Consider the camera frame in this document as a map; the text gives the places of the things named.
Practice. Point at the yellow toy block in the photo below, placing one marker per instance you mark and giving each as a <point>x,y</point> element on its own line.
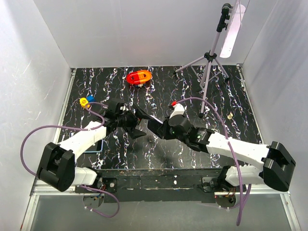
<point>84,102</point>

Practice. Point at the white light bar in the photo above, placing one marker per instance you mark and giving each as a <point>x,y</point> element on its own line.
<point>233,28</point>

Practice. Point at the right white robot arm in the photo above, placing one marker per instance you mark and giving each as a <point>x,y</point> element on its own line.
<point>271,165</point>

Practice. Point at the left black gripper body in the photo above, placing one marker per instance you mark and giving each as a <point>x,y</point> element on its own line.
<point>127,121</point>

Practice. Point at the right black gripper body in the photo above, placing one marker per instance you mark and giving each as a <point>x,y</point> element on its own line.
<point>168,133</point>

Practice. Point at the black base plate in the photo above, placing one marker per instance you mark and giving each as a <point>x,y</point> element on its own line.
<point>155,185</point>

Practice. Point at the blue toy block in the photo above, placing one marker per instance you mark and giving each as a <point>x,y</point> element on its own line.
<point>90,99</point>

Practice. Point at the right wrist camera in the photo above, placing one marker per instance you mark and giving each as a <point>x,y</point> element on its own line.
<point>177,109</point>

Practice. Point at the red orange toy boat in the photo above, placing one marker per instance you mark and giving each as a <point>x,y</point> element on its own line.
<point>139,78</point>

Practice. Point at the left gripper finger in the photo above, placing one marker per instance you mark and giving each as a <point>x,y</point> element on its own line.
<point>135,133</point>
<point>141,114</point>

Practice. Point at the lilac tripod stand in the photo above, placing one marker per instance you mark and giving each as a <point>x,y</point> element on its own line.
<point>211,56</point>

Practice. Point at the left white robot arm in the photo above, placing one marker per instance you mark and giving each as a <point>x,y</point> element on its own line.
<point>83,140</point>

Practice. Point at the phone in blue case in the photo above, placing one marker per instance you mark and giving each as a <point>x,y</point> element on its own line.
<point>95,148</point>

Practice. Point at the small beige scrap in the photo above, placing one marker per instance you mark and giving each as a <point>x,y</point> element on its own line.
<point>230,116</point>

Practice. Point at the aluminium frame rail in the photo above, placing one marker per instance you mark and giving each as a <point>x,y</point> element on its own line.
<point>56,164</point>

